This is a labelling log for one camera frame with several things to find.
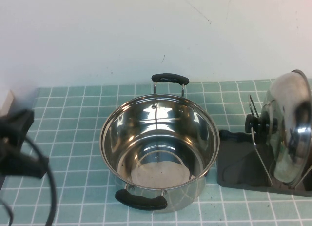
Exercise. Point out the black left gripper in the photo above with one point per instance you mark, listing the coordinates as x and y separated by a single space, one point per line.
6 140

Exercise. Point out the stainless steel pot lid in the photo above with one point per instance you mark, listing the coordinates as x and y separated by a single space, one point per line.
290 128

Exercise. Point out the black lid rack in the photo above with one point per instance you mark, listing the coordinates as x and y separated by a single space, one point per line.
239 167

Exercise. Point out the white side panel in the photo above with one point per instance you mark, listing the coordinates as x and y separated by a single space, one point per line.
6 102

